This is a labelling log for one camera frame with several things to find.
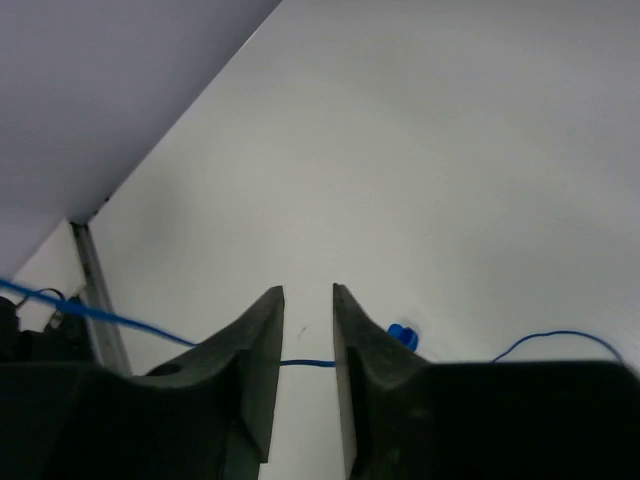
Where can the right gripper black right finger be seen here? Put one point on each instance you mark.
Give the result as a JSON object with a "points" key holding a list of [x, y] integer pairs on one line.
{"points": [[403, 417]]}

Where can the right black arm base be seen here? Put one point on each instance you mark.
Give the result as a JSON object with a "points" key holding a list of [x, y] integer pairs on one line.
{"points": [[64, 338]]}

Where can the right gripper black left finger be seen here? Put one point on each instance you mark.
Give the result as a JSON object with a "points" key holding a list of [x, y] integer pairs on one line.
{"points": [[205, 414]]}

